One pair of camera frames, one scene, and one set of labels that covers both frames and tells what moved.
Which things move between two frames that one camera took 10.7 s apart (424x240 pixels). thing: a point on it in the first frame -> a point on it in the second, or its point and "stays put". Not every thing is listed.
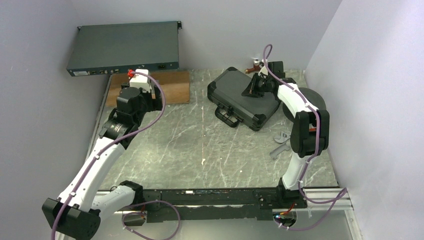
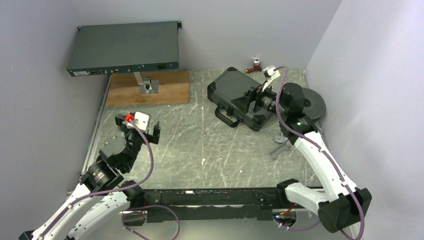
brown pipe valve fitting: (256, 67) stays put
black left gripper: (155, 104) -> (123, 127)
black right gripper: (251, 90) -> (253, 95)
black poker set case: (227, 91) stays put
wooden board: (175, 84) stays put
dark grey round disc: (313, 97) stays put
